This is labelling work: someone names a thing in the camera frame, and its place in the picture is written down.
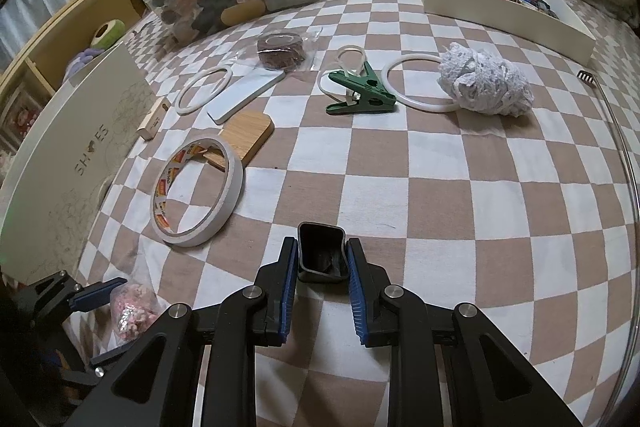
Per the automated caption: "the small black cube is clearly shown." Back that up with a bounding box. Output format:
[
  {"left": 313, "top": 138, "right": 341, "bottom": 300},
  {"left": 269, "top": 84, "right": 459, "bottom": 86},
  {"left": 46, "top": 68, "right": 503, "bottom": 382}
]
[{"left": 297, "top": 221, "right": 349, "bottom": 284}]

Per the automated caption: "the white flat plastic board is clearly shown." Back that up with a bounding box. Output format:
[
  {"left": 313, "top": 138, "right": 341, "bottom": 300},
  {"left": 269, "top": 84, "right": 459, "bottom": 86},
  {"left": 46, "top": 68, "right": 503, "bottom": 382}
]
[{"left": 205, "top": 67, "right": 285, "bottom": 126}]

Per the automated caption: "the small wooden board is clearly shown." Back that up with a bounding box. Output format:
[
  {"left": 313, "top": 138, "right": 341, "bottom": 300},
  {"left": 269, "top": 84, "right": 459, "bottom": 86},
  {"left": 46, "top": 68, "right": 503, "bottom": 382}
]
[{"left": 218, "top": 109, "right": 274, "bottom": 167}]

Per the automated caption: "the small cream cosmetic box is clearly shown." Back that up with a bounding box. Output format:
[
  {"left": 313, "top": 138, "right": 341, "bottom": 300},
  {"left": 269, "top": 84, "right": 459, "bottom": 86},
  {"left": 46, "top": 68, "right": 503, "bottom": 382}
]
[{"left": 137, "top": 98, "right": 170, "bottom": 141}]

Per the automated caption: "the white cardboard storage box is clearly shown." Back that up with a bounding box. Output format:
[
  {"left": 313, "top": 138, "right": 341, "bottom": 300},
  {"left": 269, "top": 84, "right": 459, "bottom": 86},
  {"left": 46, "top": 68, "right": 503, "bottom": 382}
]
[{"left": 1, "top": 42, "right": 155, "bottom": 284}]

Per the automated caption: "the white plastic ring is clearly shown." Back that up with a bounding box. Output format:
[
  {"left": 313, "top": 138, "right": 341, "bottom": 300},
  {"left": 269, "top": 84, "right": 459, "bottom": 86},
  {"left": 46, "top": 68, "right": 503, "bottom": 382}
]
[
  {"left": 380, "top": 52, "right": 461, "bottom": 113},
  {"left": 174, "top": 65, "right": 234, "bottom": 116}
]

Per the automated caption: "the avocado plush toy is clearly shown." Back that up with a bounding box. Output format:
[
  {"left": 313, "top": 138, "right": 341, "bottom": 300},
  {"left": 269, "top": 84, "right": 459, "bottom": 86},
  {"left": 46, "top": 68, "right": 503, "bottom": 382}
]
[{"left": 90, "top": 20, "right": 126, "bottom": 50}]

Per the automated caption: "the bag of pink charms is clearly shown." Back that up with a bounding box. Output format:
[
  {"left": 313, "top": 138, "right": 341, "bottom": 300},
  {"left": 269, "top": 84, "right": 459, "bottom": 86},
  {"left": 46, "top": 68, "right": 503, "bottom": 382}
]
[{"left": 110, "top": 282, "right": 162, "bottom": 343}]

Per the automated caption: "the green plastic clip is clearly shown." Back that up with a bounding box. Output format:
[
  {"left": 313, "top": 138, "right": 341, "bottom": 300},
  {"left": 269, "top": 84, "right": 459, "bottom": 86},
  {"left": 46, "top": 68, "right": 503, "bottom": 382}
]
[{"left": 326, "top": 61, "right": 396, "bottom": 116}]

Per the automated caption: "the metal back scratcher rod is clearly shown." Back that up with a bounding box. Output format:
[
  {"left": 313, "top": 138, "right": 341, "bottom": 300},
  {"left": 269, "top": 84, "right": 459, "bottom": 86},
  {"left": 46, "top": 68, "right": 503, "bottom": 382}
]
[{"left": 576, "top": 69, "right": 639, "bottom": 426}]

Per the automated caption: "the purple plush toy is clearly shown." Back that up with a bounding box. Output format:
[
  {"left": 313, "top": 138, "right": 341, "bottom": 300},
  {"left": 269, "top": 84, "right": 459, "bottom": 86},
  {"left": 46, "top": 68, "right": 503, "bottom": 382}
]
[{"left": 63, "top": 48, "right": 104, "bottom": 81}]

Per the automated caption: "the white tray of lighters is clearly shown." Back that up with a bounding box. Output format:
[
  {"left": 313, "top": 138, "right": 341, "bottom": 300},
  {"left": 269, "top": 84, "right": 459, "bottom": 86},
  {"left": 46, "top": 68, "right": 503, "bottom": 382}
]
[{"left": 423, "top": 0, "right": 596, "bottom": 66}]

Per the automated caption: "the brown tape roll in bag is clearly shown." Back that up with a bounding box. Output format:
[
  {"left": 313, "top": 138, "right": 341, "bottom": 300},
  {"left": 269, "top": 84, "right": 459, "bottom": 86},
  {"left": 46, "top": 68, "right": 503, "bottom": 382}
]
[{"left": 256, "top": 31, "right": 306, "bottom": 72}]

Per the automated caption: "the white tape roll with charms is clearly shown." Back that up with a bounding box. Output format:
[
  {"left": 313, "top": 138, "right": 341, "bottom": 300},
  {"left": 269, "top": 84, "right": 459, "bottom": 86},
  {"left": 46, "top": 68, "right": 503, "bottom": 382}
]
[{"left": 150, "top": 132, "right": 244, "bottom": 248}]

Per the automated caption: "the wooden shelf unit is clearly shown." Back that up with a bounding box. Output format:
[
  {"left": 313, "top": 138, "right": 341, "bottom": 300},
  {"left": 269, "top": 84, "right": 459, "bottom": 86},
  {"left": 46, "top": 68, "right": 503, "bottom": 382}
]
[{"left": 1, "top": 0, "right": 145, "bottom": 154}]

